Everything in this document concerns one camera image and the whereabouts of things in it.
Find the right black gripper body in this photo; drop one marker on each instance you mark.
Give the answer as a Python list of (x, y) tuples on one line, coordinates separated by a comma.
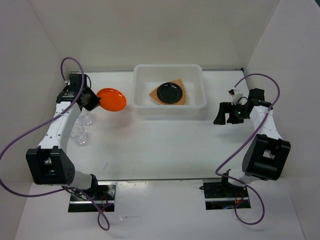
[(237, 114)]

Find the clear plastic cup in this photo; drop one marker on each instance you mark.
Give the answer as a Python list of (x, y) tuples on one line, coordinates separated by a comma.
[(78, 134), (85, 118)]

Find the orange plastic plate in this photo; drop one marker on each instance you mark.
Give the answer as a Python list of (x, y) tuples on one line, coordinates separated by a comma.
[(112, 99)]

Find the woven bamboo tray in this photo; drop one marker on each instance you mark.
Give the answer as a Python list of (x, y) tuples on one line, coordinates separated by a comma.
[(183, 101)]

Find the black bowl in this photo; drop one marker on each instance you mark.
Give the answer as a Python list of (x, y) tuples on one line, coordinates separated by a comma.
[(169, 93)]

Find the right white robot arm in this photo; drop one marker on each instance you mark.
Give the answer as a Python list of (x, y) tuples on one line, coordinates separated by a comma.
[(268, 152)]

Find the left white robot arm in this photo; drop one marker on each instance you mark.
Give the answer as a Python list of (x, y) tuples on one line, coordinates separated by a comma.
[(48, 162)]

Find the white plastic bin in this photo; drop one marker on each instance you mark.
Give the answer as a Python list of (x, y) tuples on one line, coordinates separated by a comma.
[(146, 77)]

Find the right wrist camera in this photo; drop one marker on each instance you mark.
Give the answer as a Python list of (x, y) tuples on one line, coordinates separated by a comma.
[(236, 96)]

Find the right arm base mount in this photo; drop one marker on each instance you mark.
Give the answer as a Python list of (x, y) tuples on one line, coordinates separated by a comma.
[(220, 195)]

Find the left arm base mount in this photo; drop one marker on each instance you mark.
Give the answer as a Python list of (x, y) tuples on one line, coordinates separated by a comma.
[(104, 197)]

